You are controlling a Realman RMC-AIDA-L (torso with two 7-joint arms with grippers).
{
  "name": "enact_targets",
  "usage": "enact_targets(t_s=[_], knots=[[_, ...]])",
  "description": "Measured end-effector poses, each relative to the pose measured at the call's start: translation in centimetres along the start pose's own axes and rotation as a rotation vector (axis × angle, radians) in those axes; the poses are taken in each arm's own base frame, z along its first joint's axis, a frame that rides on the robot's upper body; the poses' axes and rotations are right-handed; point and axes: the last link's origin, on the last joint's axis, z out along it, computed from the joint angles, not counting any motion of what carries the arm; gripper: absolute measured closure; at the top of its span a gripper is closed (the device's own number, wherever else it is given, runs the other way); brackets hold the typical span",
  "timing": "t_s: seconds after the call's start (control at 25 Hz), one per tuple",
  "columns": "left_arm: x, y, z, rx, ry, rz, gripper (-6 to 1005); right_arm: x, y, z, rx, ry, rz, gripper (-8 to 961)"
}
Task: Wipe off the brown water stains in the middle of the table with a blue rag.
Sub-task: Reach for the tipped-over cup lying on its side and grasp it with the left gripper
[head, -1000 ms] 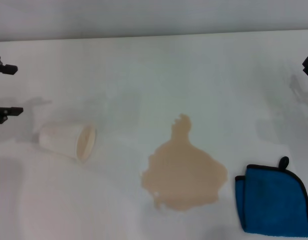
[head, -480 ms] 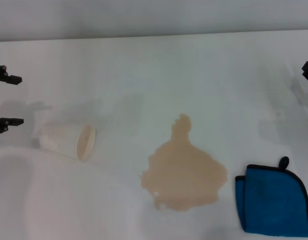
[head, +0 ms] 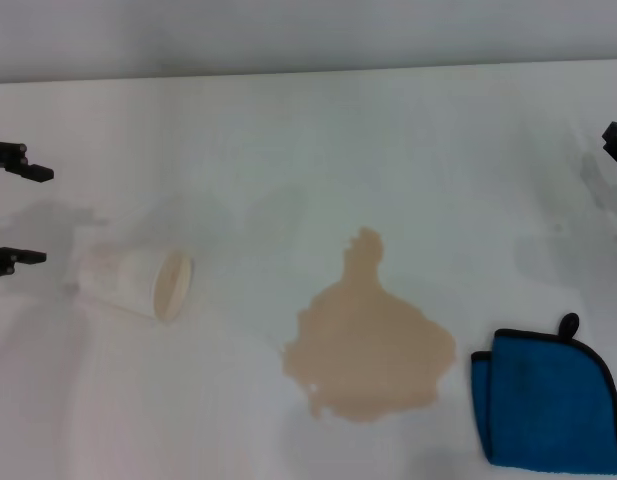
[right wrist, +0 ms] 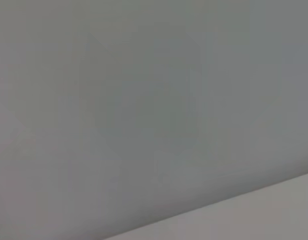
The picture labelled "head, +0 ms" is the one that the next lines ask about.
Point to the blue rag with black trim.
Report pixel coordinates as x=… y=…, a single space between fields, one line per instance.
x=543 y=400

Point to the brown liquid stain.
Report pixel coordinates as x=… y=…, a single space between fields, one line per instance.
x=368 y=350

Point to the white paper cup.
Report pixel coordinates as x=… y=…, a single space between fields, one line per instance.
x=123 y=282

